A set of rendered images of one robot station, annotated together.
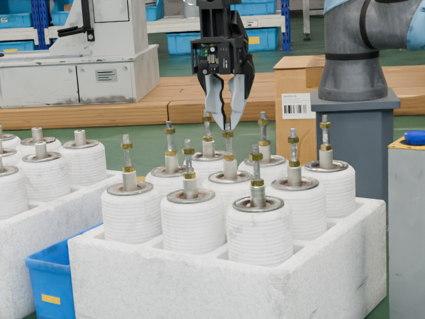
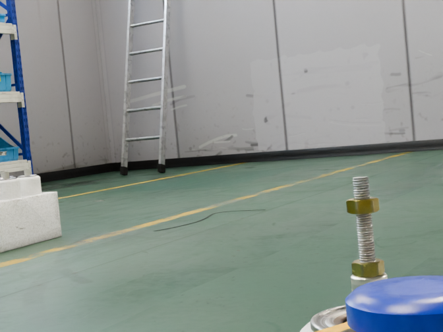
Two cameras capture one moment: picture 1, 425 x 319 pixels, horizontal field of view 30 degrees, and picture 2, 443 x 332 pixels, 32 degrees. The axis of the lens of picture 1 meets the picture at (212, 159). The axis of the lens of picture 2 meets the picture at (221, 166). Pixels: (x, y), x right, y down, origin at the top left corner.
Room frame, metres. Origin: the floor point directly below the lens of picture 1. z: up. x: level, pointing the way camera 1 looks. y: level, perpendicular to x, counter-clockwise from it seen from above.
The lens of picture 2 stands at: (1.20, -0.52, 0.38)
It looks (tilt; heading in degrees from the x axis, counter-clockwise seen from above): 3 degrees down; 112
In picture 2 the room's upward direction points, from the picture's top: 5 degrees counter-clockwise
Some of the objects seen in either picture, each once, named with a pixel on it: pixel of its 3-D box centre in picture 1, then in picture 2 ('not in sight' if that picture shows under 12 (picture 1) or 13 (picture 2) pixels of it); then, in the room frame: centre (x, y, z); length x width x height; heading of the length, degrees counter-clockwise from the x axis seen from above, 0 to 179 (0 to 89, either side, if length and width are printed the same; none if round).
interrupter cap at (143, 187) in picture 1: (129, 188); not in sight; (1.23, 0.14, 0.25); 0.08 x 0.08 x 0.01
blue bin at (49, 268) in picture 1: (103, 266); not in sight; (1.40, 0.22, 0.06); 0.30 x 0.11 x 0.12; 148
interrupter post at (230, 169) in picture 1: (230, 169); not in sight; (1.27, -0.03, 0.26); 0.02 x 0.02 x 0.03
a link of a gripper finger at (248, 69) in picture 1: (239, 72); not in sight; (1.26, -0.05, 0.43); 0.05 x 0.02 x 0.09; 74
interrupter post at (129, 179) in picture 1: (129, 181); not in sight; (1.23, 0.14, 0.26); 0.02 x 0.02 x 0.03
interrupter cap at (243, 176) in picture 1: (230, 177); not in sight; (1.27, -0.03, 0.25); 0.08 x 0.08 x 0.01
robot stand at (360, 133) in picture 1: (353, 161); not in sight; (1.73, -0.32, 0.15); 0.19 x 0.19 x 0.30; 83
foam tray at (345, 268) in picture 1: (235, 269); not in sight; (1.27, -0.03, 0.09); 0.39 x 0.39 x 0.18; 57
